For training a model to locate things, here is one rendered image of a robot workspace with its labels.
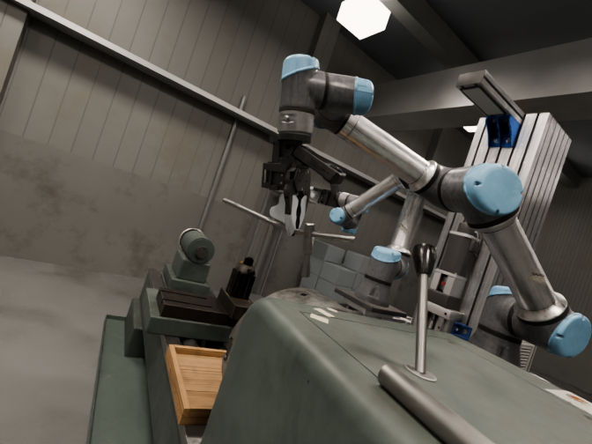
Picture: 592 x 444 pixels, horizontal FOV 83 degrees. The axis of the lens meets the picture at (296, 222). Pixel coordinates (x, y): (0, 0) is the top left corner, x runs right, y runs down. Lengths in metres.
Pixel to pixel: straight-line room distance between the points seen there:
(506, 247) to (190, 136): 4.32
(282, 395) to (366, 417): 0.13
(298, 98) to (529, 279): 0.68
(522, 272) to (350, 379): 0.68
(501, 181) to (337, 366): 0.62
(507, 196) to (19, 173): 4.49
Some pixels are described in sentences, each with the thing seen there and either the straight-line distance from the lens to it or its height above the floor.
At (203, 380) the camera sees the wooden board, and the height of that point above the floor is 0.89.
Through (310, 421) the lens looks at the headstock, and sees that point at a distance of 0.37.
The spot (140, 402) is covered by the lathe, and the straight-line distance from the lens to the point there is 1.55.
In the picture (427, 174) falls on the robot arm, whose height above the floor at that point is 1.60.
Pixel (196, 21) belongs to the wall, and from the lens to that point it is 5.11.
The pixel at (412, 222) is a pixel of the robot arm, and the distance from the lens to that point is 1.57.
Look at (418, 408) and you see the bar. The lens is 0.31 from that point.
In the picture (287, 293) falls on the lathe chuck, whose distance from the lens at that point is 0.73.
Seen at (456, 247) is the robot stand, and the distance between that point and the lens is 1.35.
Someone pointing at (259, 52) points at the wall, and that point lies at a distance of 5.36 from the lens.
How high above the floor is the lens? 1.37
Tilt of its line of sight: level
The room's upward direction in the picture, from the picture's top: 19 degrees clockwise
